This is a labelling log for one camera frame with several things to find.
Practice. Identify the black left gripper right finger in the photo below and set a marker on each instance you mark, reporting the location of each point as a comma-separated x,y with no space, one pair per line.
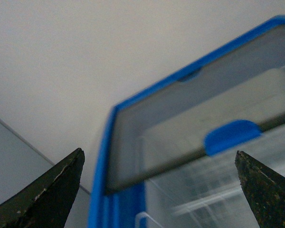
264,190

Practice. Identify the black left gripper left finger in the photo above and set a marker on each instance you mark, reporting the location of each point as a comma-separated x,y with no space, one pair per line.
47,201

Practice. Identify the sliding glass freezer lid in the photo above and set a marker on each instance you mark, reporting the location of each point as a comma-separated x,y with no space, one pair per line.
227,97

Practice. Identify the grey metal cabinet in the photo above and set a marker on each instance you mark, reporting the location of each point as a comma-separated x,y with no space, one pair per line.
20,165

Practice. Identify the white chest freezer blue rim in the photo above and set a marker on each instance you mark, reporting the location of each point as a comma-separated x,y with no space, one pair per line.
118,209

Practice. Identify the white wire freezer basket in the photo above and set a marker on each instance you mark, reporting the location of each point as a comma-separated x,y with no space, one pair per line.
203,194

